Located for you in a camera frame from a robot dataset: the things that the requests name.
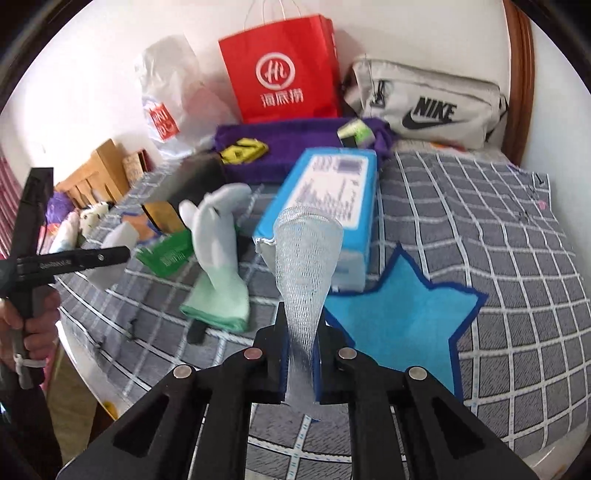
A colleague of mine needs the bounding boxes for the patterned book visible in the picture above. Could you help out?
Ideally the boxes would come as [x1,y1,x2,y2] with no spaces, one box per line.
[122,150,151,188]

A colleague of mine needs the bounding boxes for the yellow pouch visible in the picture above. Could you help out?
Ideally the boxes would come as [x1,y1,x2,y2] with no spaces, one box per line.
[220,138,269,165]

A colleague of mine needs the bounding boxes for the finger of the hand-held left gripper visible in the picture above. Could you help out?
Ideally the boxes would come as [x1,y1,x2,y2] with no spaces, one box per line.
[46,246,132,276]

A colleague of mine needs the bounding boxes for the white foam mesh net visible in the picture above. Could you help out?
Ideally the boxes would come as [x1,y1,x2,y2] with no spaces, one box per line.
[273,206,345,408]

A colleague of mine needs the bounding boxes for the blue star mat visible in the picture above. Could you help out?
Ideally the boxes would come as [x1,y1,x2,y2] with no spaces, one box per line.
[322,242,489,403]

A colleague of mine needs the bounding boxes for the red striped cloth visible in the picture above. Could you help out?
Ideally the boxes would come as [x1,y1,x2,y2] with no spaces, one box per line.
[0,151,25,252]

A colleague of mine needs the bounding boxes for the red paper shopping bag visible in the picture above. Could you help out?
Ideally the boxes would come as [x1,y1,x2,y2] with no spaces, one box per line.
[218,0,343,125]

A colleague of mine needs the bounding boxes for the brown wooden door frame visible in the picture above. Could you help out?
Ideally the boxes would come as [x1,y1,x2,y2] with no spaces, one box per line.
[501,0,537,168]

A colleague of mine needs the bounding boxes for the white and green glove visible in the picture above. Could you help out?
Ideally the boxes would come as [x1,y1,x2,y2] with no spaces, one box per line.
[178,183,250,332]

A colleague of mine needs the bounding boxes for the dark green tea tin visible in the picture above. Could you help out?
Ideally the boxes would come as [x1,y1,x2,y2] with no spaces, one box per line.
[140,154,227,234]

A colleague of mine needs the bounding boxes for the white sponge block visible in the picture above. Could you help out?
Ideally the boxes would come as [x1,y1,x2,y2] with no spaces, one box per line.
[87,220,140,289]

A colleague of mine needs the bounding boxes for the grey checkered tablecloth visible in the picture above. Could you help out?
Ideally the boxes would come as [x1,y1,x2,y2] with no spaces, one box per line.
[55,148,579,480]

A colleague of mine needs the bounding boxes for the wooden headboard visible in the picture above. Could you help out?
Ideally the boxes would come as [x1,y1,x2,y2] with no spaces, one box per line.
[55,138,133,209]

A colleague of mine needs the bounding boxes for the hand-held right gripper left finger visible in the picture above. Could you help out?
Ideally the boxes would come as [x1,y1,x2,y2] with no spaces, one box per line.
[55,301,291,480]

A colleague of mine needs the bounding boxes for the white plastic shopping bag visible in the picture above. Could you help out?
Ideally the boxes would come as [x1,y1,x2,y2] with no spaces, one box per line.
[134,34,237,158]

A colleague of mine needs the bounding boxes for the light green wipes pack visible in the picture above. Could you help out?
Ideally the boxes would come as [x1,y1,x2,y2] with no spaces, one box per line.
[337,119,373,148]

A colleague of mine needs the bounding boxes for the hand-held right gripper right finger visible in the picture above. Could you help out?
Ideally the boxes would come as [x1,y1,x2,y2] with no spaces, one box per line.
[311,313,540,480]

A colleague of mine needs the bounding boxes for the brown star mat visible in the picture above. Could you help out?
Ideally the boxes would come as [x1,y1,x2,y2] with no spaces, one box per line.
[124,216,158,241]

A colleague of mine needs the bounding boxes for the person's left hand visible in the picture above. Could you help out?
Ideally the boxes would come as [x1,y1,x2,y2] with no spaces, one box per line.
[0,287,62,371]

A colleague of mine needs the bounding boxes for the purple fabric tray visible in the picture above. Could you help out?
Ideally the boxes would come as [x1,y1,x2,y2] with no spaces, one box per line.
[213,117,396,186]

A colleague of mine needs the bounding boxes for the green packet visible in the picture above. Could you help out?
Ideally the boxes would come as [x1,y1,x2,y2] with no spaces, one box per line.
[134,228,195,278]

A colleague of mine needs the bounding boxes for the blue tissue pack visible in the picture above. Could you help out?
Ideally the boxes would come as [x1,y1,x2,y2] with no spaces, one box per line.
[252,147,380,294]

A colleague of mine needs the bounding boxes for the purple plush toy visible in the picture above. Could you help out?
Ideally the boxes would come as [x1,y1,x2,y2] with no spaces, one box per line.
[45,191,71,223]

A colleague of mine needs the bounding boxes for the grey waist bag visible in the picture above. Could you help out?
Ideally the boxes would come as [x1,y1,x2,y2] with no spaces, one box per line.
[342,56,509,150]

